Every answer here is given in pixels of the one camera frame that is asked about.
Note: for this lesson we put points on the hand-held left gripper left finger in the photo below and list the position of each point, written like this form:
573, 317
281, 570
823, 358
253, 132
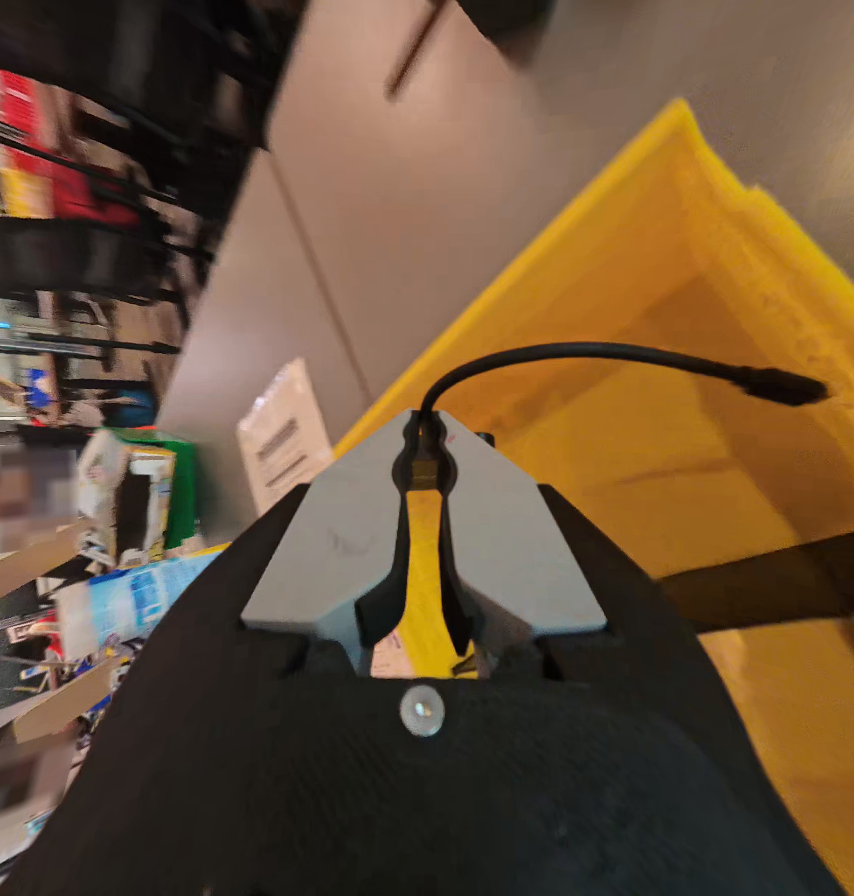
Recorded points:
322, 553

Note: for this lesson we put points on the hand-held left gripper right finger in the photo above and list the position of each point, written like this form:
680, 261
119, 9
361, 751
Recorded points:
525, 553

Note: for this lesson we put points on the yellow plastic bin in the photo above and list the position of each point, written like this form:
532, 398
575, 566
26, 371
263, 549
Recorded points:
678, 315

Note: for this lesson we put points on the clear bag with label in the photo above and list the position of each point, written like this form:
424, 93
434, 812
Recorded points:
283, 441

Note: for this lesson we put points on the green cardboard-filled bin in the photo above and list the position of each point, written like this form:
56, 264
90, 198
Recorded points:
182, 490

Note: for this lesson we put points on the white blue wipes canister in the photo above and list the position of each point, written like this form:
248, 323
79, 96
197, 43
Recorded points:
140, 595

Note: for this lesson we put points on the brown cardboard box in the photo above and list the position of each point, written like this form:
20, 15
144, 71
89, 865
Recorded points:
42, 560

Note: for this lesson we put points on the black metal rack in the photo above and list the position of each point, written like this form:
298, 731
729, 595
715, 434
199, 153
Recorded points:
84, 259

